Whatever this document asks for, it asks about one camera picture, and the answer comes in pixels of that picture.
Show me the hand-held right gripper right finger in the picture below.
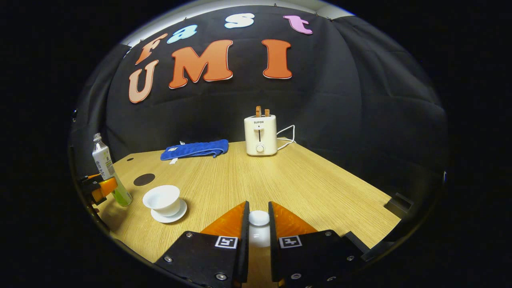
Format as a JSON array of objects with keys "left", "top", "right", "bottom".
[{"left": 268, "top": 201, "right": 364, "bottom": 288}]

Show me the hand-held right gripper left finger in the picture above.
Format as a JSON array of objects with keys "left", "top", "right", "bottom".
[{"left": 154, "top": 201, "right": 250, "bottom": 288}]

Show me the clear water bottle white label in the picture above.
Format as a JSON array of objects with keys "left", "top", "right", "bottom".
[{"left": 92, "top": 133, "right": 133, "bottom": 208}]

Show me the dark round coaster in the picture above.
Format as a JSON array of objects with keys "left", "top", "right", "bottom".
[{"left": 133, "top": 173, "right": 156, "bottom": 187}]

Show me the white teacup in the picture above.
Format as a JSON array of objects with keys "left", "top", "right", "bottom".
[{"left": 142, "top": 185, "right": 182, "bottom": 217}]

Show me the white teacup lid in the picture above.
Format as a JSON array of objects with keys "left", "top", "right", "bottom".
[{"left": 248, "top": 210, "right": 271, "bottom": 248}]

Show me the blue towel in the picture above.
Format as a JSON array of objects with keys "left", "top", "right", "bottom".
[{"left": 160, "top": 139, "right": 230, "bottom": 165}]

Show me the black table clamp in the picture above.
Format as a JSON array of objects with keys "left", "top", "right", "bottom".
[{"left": 384, "top": 192, "right": 415, "bottom": 219}]

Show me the cream toaster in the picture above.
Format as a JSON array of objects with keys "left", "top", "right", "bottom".
[{"left": 244, "top": 115, "right": 278, "bottom": 157}]

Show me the white toaster cable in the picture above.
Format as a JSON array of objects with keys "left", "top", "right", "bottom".
[{"left": 276, "top": 125, "right": 297, "bottom": 151}]

